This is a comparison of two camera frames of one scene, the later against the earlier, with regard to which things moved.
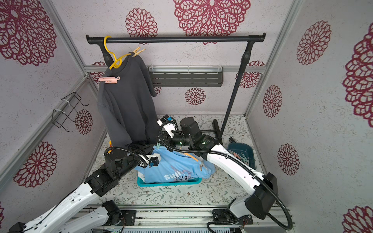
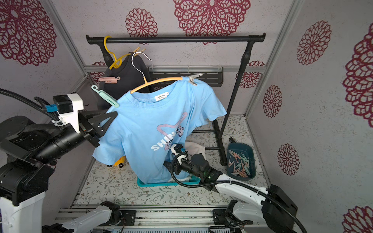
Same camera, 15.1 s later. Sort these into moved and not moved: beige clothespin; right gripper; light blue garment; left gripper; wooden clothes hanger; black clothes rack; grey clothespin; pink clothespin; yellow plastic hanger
Moved: left gripper; right gripper; grey clothespin; light blue garment; wooden clothes hanger
Not moved: pink clothespin; yellow plastic hanger; black clothes rack; beige clothespin
